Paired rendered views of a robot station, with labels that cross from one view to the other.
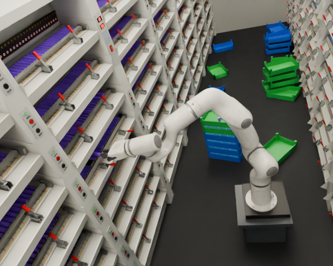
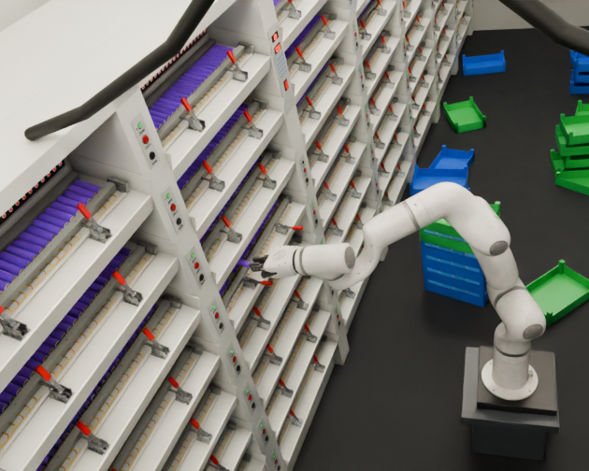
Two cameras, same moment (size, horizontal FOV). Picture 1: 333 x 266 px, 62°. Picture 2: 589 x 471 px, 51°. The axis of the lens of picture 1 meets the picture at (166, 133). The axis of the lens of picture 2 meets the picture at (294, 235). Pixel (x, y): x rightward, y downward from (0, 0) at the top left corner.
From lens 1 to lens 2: 0.50 m
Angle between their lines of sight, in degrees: 4
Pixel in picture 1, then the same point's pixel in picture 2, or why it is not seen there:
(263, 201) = (512, 381)
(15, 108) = (157, 188)
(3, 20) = not seen: hidden behind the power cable
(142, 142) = (324, 255)
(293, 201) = (569, 392)
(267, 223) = (513, 421)
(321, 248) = not seen: outside the picture
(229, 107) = (474, 218)
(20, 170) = (150, 278)
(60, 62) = (214, 114)
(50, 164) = (186, 273)
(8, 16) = not seen: hidden behind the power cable
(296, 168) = (588, 333)
